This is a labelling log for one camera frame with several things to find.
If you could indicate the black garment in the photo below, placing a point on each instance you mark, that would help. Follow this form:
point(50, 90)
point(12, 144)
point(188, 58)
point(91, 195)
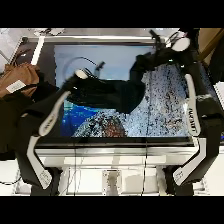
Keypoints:
point(13, 113)
point(115, 92)

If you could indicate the brown garment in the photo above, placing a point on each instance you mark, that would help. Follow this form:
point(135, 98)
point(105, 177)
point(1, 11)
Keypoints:
point(20, 79)

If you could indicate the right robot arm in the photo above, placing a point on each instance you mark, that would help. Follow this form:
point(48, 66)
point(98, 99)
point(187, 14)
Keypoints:
point(207, 123)

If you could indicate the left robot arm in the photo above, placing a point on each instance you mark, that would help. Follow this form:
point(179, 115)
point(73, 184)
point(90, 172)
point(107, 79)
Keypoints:
point(30, 128)

